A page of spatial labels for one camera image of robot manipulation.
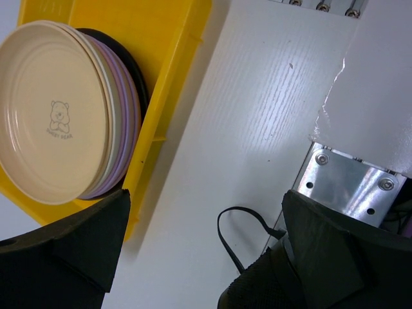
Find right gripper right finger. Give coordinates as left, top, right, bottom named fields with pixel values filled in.
left=282, top=190, right=411, bottom=308

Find aluminium table frame rail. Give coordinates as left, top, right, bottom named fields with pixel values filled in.
left=274, top=0, right=368, bottom=19

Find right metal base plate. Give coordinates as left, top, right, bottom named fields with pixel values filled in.
left=292, top=142, right=407, bottom=227

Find black thin cable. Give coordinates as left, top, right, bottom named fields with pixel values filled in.
left=217, top=205, right=286, bottom=274

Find yellow plastic plate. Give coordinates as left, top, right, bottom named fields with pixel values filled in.
left=1, top=21, right=109, bottom=205
left=62, top=24, right=122, bottom=200

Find yellow plastic bin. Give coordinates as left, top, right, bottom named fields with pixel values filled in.
left=1, top=1, right=211, bottom=234

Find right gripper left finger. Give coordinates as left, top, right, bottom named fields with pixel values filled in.
left=1, top=189, right=131, bottom=308

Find purple plastic plate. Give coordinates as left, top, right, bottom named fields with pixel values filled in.
left=88, top=38, right=142, bottom=199
left=82, top=35, right=136, bottom=199

